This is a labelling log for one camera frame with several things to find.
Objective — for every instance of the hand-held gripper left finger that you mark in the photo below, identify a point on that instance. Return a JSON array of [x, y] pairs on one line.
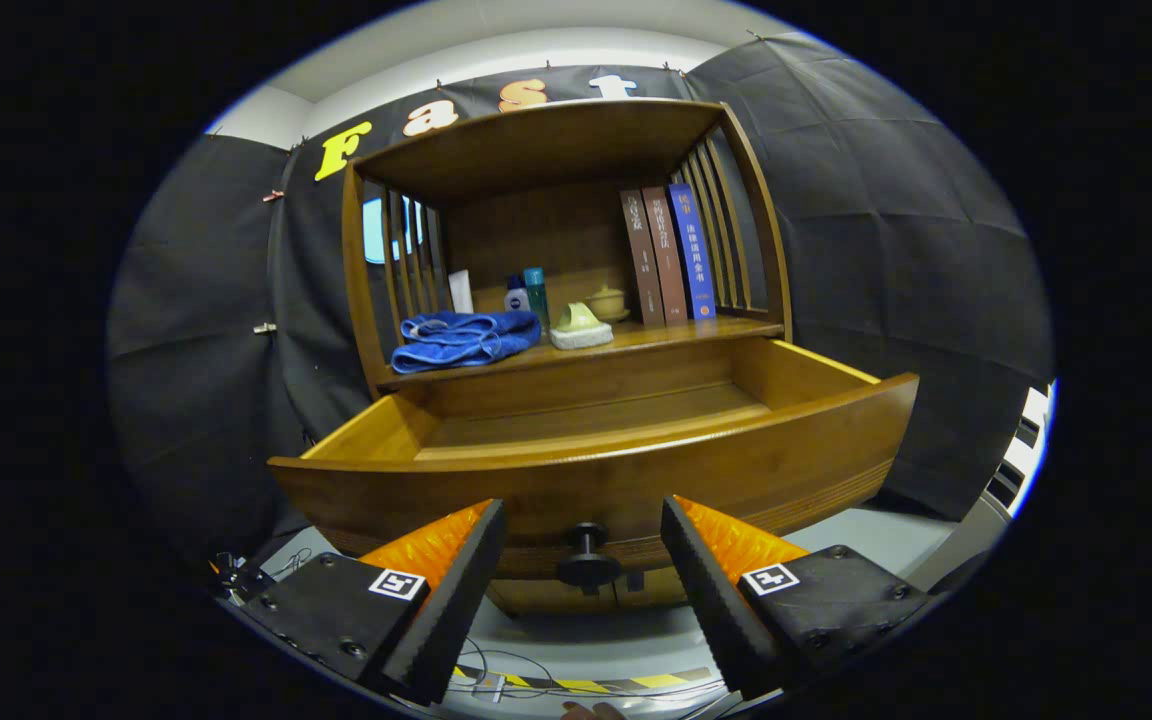
[[456, 600]]

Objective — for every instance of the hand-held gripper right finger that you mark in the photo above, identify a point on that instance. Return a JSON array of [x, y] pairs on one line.
[[711, 600]]

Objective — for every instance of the wooden drawer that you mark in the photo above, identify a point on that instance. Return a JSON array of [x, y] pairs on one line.
[[636, 470]]

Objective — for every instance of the green soap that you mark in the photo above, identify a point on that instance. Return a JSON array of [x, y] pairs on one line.
[[581, 325]]

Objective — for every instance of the wooden countertop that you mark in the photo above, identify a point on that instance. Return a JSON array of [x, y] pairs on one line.
[[656, 335]]

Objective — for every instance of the wooden cabinet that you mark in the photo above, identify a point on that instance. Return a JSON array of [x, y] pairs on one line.
[[556, 140]]

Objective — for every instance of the white power adapter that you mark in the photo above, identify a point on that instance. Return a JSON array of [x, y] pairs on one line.
[[489, 686]]

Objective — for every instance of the yellow black striped floor tape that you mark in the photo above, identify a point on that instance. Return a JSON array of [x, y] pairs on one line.
[[586, 686]]

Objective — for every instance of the blue towel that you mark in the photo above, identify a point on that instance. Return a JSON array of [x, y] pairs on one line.
[[466, 340]]

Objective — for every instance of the white tube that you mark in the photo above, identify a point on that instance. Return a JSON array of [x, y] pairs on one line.
[[461, 292]]

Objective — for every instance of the white bottle with blue cap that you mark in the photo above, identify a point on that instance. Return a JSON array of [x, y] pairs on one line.
[[517, 298]]

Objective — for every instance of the tan lidded teacup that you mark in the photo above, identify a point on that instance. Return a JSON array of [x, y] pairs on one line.
[[610, 300]]

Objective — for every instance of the teal bottle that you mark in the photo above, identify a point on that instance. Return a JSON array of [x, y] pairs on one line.
[[535, 290]]

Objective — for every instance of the reddish brown book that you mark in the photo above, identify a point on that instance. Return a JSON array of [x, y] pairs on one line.
[[666, 258]]

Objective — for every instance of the blue book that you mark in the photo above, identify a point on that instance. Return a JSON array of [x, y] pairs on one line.
[[692, 255]]

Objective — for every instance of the dark brown book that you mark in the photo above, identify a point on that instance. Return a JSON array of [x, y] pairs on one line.
[[642, 260]]

